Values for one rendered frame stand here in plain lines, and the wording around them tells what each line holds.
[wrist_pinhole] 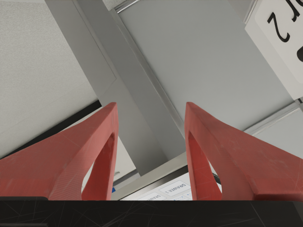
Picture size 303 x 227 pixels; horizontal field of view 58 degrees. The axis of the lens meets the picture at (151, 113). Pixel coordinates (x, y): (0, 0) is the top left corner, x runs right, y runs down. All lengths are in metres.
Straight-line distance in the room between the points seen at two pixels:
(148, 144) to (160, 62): 0.81
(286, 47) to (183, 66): 1.22
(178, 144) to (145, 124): 0.13
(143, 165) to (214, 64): 0.85
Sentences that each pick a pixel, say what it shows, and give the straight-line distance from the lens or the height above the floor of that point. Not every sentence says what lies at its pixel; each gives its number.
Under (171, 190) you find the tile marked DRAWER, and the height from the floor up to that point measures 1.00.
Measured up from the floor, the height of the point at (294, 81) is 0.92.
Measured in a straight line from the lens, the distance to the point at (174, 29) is 1.66.
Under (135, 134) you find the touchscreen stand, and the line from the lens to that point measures 0.90.
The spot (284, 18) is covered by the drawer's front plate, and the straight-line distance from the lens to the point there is 0.36.
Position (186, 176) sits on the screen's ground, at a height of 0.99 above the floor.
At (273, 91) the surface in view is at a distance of 1.61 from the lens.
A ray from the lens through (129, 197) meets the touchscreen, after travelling 0.87.
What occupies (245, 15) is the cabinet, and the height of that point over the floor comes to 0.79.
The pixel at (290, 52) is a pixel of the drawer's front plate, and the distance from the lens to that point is 0.38.
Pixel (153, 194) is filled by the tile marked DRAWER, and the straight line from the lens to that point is 0.82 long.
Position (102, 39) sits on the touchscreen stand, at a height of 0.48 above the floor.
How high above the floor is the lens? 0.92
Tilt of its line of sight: 10 degrees down
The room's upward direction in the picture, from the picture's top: 150 degrees clockwise
